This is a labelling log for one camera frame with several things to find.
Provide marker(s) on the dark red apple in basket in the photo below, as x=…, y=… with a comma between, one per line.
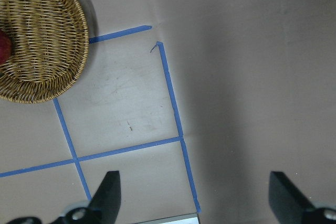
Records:
x=5, y=47

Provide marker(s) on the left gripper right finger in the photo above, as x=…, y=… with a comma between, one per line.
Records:
x=290, y=205

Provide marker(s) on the round wicker basket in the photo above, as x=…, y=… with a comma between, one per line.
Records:
x=50, y=44

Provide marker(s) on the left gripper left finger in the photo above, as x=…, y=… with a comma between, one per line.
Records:
x=102, y=208

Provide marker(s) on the brown paper table cover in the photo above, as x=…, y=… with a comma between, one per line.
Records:
x=195, y=102

